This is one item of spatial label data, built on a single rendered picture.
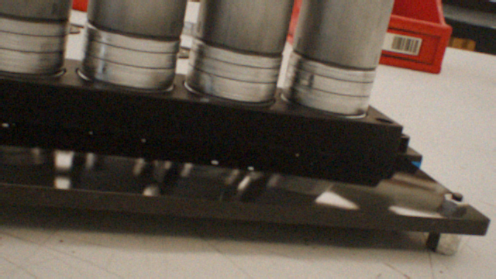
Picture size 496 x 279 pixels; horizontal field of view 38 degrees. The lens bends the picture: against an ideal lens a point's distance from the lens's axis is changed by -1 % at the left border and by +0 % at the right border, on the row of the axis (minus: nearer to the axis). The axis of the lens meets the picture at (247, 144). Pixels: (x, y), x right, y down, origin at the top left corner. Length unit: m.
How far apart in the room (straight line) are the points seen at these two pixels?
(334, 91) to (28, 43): 0.08
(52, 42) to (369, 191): 0.08
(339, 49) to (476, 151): 0.12
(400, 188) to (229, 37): 0.06
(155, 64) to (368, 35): 0.06
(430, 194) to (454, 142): 0.12
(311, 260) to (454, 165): 0.12
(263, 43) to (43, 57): 0.05
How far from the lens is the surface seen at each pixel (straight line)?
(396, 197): 0.17
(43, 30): 0.17
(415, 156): 0.21
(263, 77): 0.19
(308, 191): 0.16
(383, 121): 0.20
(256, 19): 0.18
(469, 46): 4.85
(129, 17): 0.17
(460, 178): 0.25
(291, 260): 0.15
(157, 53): 0.18
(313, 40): 0.19
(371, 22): 0.19
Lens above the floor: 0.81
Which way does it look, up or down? 16 degrees down
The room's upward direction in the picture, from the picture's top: 12 degrees clockwise
